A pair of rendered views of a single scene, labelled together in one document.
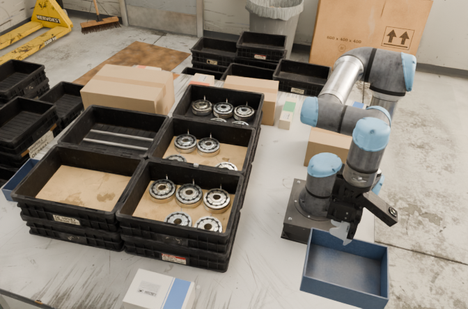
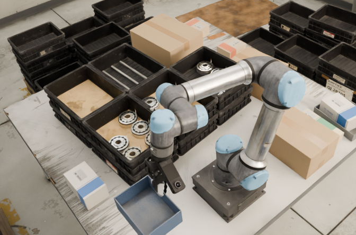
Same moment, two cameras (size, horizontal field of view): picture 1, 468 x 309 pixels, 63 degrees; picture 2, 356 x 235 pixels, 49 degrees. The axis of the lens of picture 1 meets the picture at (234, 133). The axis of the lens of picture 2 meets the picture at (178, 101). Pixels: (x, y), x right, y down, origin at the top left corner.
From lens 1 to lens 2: 0.96 m
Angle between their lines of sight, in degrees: 30
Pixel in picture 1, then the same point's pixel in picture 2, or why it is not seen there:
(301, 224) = (203, 183)
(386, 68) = (268, 80)
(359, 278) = (156, 222)
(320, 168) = (219, 144)
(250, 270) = not seen: hidden behind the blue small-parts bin
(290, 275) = not seen: hidden behind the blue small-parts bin
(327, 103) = (169, 91)
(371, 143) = (152, 126)
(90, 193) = (90, 103)
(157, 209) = (117, 129)
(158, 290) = (84, 178)
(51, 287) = (45, 151)
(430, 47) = not seen: outside the picture
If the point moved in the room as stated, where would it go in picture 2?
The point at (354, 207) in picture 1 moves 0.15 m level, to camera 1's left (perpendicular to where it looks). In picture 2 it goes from (154, 169) to (122, 150)
